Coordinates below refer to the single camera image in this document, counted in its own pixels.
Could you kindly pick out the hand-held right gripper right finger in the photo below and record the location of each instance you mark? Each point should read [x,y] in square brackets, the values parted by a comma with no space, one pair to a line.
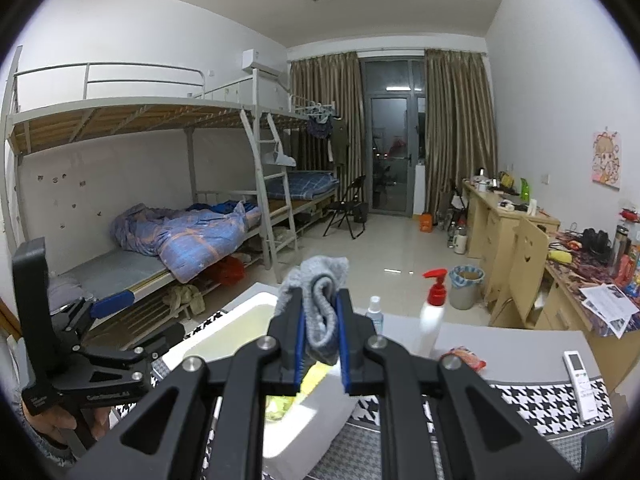
[342,340]

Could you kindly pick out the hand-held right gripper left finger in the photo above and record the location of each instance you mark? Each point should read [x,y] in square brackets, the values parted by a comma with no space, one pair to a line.
[299,340]

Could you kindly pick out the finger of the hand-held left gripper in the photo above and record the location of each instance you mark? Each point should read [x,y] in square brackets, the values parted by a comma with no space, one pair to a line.
[112,302]
[150,335]

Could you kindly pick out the grey sock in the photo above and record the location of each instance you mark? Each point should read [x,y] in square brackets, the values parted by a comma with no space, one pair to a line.
[320,310]

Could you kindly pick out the yellow sponge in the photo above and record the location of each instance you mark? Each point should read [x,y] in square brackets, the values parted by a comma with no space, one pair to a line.
[312,377]

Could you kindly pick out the green plastic bag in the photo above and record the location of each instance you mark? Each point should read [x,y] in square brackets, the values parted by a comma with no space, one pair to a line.
[280,406]

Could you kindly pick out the white foam box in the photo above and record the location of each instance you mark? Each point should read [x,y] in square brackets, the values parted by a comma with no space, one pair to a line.
[225,330]

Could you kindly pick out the person's left hand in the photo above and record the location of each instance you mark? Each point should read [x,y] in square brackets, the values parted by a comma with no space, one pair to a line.
[50,425]

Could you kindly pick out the blue spray bottle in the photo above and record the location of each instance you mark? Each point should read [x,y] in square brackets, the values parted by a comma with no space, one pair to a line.
[374,315]

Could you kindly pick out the blue quilt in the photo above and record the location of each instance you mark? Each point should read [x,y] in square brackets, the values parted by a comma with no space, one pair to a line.
[185,235]

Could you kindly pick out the red bag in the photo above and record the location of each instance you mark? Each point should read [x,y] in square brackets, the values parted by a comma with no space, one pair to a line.
[225,270]

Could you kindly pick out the white pump lotion bottle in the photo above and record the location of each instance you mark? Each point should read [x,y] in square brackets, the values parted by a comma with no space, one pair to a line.
[435,295]

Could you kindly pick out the red snack packet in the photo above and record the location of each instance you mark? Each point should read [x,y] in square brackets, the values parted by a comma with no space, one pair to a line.
[467,357]

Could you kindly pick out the blue trash bin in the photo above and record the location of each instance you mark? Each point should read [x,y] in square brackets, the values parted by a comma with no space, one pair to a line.
[466,287]

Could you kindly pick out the black folding chair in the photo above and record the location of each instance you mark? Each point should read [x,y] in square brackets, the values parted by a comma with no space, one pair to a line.
[350,205]

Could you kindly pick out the orange jug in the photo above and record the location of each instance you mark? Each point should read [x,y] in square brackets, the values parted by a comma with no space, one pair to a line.
[425,224]

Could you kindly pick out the white metal bunk bed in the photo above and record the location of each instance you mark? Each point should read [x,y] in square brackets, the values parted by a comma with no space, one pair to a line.
[300,185]
[125,115]

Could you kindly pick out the blue checked mattress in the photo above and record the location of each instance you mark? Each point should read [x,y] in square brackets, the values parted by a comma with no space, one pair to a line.
[300,184]

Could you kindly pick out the plain wooden desk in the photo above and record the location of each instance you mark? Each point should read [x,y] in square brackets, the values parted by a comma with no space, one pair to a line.
[482,225]

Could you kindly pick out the houndstooth table cloth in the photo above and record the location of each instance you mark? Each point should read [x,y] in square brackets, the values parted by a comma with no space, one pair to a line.
[525,400]

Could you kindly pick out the wooden chair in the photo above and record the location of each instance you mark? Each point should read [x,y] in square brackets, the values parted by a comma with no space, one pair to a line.
[522,270]

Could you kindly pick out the hanging dark clothes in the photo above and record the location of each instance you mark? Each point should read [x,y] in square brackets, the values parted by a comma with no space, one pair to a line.
[322,132]

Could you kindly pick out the white cooking pot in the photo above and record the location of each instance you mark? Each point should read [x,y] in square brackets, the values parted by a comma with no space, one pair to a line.
[481,181]

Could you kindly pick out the glass balcony door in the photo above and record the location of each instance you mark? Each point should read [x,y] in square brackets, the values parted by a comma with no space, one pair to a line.
[392,135]

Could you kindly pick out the wooden desk with printed cover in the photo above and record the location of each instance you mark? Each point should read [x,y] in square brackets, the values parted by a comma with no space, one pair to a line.
[565,320]

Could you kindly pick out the brown curtain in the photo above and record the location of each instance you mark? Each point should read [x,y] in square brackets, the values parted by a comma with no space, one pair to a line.
[460,120]
[325,110]

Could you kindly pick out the yellow cloth bundle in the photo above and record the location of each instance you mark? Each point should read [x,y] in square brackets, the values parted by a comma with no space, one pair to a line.
[560,257]

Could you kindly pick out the green bottle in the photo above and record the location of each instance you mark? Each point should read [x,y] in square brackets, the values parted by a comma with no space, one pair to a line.
[525,189]

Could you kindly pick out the white remote control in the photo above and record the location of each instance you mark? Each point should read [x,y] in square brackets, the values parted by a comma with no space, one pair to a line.
[581,385]

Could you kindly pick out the printed paper sheets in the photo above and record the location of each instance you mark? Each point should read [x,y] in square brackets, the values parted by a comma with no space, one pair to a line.
[607,307]

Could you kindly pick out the black headphones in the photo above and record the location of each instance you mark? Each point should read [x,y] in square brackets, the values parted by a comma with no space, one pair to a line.
[595,245]

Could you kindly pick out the black smartphone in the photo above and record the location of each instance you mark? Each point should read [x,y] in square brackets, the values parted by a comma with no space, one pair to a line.
[597,452]

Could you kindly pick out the white air conditioner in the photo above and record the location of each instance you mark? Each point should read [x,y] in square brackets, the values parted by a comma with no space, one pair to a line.
[260,62]

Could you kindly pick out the group of toiletry bottles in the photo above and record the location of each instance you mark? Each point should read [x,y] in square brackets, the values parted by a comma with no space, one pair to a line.
[627,260]

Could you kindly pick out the cartoon wall poster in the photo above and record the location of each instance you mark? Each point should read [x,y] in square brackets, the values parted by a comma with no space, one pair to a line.
[606,160]

